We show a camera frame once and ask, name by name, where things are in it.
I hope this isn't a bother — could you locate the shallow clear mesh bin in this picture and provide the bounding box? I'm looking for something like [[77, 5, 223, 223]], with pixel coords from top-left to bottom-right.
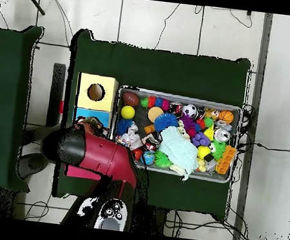
[[104, 84, 244, 185]]

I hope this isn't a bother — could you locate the yellow ball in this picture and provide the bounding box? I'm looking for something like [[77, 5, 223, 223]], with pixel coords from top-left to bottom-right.
[[119, 104, 136, 121]]

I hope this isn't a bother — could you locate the large blue spiky ball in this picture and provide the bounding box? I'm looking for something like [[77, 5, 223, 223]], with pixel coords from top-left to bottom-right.
[[153, 111, 179, 135]]

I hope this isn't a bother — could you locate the small blue spiky ball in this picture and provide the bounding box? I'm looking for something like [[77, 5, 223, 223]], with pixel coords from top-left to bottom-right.
[[115, 117, 135, 137]]

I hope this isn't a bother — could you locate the brown toy football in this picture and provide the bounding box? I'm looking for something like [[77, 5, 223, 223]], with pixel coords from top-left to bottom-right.
[[121, 91, 142, 108]]

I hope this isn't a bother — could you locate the light blue knitted cloth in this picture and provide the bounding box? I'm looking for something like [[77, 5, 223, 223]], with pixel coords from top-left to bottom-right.
[[154, 124, 204, 183]]

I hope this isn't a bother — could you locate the black and white soccer ball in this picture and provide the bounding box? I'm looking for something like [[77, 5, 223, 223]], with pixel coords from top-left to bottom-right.
[[181, 102, 198, 119]]

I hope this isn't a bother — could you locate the purple plastic block toy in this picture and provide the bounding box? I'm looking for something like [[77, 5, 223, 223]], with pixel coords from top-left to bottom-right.
[[189, 130, 212, 149]]

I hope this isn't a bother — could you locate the orange toy basketball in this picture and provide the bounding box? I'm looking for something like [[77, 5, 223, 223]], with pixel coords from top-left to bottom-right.
[[217, 109, 235, 125]]

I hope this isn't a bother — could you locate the orange plastic toy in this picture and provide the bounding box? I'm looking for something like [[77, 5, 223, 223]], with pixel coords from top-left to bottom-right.
[[215, 144, 237, 177]]

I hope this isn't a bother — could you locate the black panel stand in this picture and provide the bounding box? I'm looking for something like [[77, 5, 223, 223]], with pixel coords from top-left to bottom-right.
[[46, 62, 68, 129]]

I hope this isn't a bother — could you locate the dark green side table cloth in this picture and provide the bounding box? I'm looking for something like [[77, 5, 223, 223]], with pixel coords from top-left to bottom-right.
[[0, 21, 48, 194]]

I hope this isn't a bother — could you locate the black tripod leg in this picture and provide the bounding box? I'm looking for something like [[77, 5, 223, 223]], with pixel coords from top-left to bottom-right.
[[17, 0, 48, 16]]

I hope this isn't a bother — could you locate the black cable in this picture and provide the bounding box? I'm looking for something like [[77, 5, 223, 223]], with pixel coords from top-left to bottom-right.
[[237, 140, 290, 153]]

